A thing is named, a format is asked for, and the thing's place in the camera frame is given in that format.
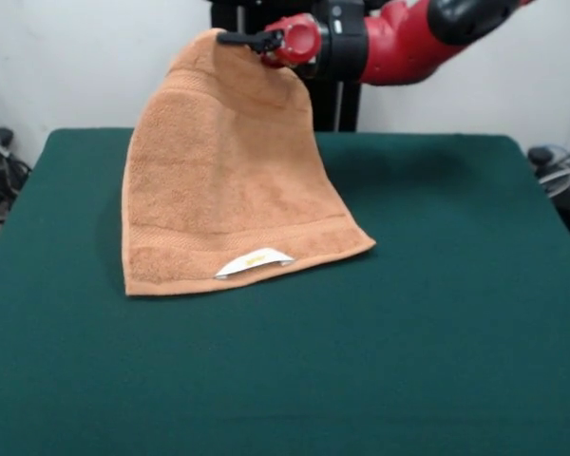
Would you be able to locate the tan terry towel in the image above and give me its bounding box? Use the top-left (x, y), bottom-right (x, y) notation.
top-left (121, 27), bottom-right (377, 299)

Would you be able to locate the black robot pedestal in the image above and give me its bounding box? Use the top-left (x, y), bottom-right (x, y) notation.
top-left (210, 0), bottom-right (365, 133)

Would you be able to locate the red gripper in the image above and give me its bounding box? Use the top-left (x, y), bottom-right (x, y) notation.
top-left (217, 13), bottom-right (324, 70)

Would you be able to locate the dark green table cloth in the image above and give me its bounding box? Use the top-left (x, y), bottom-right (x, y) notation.
top-left (0, 126), bottom-right (570, 456)

